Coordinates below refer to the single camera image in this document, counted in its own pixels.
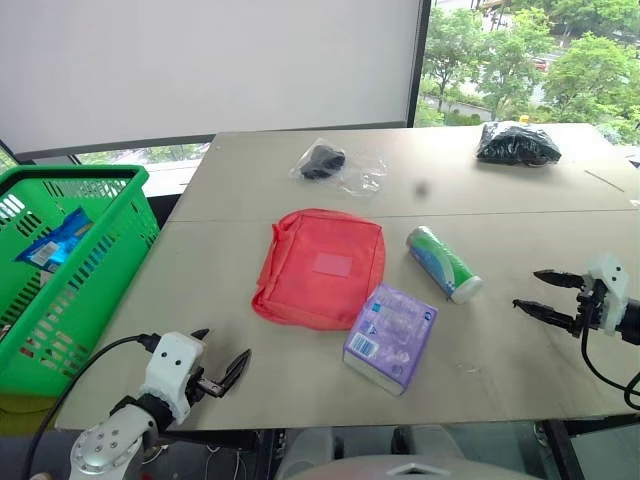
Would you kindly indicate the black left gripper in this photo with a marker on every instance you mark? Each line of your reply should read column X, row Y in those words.
column 206, row 385

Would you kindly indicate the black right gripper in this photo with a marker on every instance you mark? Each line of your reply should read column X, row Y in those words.
column 590, row 307

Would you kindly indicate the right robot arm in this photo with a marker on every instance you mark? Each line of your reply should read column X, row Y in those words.
column 631, row 322

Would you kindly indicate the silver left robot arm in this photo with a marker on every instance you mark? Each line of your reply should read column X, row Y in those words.
column 105, row 442

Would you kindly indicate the green plastic shopping basket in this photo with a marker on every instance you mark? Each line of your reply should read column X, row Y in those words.
column 120, row 240

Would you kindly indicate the green white cylindrical canister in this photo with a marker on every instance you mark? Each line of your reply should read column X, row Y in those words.
column 442, row 265

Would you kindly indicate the red fabric zip pouch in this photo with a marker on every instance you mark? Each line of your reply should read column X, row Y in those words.
column 310, row 280

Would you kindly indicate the thin wooden stick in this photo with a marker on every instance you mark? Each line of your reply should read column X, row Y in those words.
column 605, row 180

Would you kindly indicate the black bundle in plastic wrap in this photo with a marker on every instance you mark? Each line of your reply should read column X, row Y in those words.
column 517, row 145

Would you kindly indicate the black table leg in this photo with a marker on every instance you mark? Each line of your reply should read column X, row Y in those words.
column 565, row 450

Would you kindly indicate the purple tissue pack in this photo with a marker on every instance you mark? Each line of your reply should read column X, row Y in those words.
column 392, row 335

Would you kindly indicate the small yellow object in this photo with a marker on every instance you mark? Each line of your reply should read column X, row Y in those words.
column 524, row 119

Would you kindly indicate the blue snack packet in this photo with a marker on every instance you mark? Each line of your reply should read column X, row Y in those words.
column 55, row 245

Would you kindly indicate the grey robot torso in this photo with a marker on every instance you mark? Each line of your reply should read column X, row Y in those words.
column 400, row 455

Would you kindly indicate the grey cloth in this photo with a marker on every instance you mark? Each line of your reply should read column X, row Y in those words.
column 322, row 161

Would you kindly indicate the clear plastic bag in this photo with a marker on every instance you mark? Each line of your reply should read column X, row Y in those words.
column 367, row 175

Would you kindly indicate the white roller blind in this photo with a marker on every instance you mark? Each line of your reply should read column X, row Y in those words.
column 210, row 65

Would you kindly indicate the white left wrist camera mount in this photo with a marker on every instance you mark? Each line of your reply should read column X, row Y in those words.
column 172, row 361

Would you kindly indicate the black window frame post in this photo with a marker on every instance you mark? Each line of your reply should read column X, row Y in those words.
column 419, row 62

